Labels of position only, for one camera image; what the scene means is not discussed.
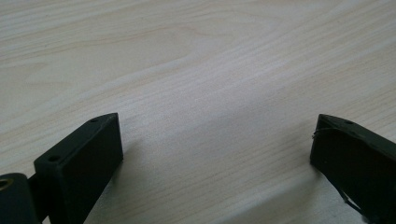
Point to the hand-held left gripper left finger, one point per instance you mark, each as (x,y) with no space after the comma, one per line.
(81,165)

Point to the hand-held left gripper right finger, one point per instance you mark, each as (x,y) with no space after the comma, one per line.
(358,161)

